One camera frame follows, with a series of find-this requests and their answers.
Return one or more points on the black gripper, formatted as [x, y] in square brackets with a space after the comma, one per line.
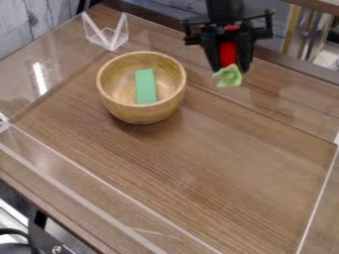
[246, 26]

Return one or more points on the red plush strawberry green leaves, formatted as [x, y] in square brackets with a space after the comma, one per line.
[227, 72]

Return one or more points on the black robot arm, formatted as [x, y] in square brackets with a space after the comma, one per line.
[226, 5]

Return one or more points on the green rectangular block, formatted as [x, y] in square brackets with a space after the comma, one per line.
[146, 86]

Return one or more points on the wooden bowl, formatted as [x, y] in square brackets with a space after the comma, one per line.
[115, 84]

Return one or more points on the clear acrylic stand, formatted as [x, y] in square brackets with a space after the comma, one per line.
[107, 38]

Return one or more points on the gold metal chair frame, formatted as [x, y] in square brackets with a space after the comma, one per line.
[310, 20]

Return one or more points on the black table leg bracket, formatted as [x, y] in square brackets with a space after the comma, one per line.
[45, 241]

